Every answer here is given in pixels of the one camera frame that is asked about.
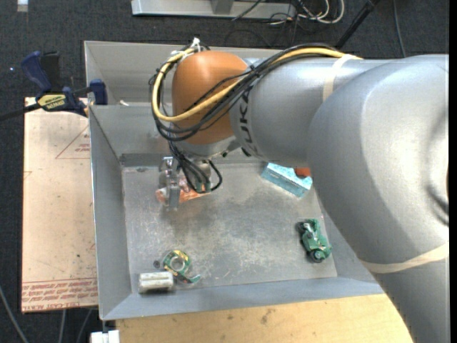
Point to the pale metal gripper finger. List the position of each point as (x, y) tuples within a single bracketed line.
[(163, 181), (173, 197)]

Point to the orange crumpled packet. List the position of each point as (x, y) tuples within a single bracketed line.
[(189, 194)]

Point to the grey metal bin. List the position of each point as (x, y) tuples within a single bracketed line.
[(232, 227)]

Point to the light blue box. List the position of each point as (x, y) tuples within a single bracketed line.
[(285, 180)]

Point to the white ribbed block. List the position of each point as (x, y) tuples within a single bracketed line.
[(155, 282)]

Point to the small orange object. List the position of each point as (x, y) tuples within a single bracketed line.
[(302, 172)]

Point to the brown cardboard board red print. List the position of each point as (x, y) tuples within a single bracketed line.
[(57, 209)]

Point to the green toy motorcycle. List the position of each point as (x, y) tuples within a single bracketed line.
[(314, 239)]

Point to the black cylinder on white bracket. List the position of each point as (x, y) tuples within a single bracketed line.
[(225, 152)]

